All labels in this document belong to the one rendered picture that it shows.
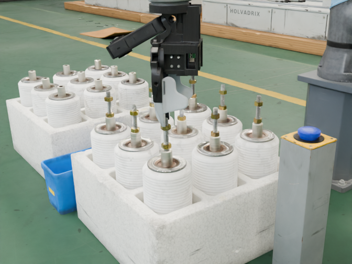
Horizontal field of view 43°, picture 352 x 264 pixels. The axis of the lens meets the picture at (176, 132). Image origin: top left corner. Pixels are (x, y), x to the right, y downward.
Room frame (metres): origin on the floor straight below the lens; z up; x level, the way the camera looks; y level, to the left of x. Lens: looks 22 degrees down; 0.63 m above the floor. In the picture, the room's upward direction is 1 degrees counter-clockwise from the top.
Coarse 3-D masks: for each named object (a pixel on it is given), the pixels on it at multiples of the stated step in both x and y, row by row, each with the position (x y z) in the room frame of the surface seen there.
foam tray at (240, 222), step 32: (96, 192) 0.88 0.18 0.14; (128, 192) 0.80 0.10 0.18; (192, 192) 0.80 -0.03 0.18; (224, 192) 0.79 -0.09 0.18; (256, 192) 0.81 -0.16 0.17; (96, 224) 0.89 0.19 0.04; (128, 224) 0.76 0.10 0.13; (160, 224) 0.68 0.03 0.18; (192, 224) 0.72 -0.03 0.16; (224, 224) 0.76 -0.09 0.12; (256, 224) 0.81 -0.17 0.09; (128, 256) 0.77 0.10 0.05; (160, 256) 0.68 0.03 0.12; (192, 256) 0.72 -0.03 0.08; (224, 256) 0.76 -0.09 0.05; (256, 256) 0.81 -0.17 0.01
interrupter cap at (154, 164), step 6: (156, 156) 0.81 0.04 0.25; (174, 156) 0.81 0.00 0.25; (150, 162) 0.78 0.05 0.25; (156, 162) 0.78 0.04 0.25; (174, 162) 0.79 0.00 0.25; (180, 162) 0.78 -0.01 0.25; (150, 168) 0.76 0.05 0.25; (156, 168) 0.76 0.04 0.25; (162, 168) 0.76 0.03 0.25; (168, 168) 0.76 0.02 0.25; (174, 168) 0.76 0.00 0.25; (180, 168) 0.75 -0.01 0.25
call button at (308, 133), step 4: (300, 128) 0.75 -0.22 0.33; (304, 128) 0.75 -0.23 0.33; (308, 128) 0.75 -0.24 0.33; (312, 128) 0.75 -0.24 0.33; (316, 128) 0.75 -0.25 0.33; (300, 132) 0.74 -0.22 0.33; (304, 132) 0.73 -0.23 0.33; (308, 132) 0.73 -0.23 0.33; (312, 132) 0.73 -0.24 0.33; (316, 132) 0.73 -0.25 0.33; (320, 132) 0.73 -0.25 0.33; (300, 136) 0.74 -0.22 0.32; (304, 136) 0.73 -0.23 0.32; (308, 136) 0.73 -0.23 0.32; (312, 136) 0.72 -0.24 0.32; (316, 136) 0.73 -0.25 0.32
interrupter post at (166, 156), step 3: (162, 150) 0.78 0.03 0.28; (171, 150) 0.78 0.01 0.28; (162, 153) 0.77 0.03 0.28; (165, 153) 0.77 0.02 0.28; (168, 153) 0.77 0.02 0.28; (171, 153) 0.77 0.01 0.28; (162, 156) 0.77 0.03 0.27; (165, 156) 0.77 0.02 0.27; (168, 156) 0.77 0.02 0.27; (171, 156) 0.77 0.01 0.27; (162, 159) 0.77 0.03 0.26; (165, 159) 0.77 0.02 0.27; (168, 159) 0.77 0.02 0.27; (171, 159) 0.77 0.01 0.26; (162, 162) 0.77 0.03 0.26; (165, 162) 0.77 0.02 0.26; (168, 162) 0.77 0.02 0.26; (171, 162) 0.77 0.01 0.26; (162, 165) 0.77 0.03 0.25; (165, 165) 0.77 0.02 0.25; (168, 165) 0.77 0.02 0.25; (171, 165) 0.77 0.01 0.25
